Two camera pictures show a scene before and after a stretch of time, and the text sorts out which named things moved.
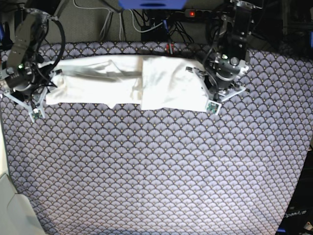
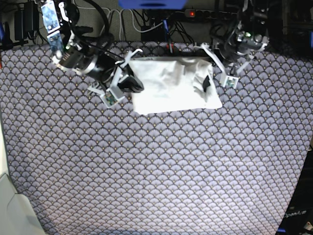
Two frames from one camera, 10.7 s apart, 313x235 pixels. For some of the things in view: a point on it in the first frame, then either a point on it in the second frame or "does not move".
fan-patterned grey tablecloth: x=91 y=169 does not move
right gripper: x=32 y=94 to x=106 y=66
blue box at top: x=152 y=4 does not move
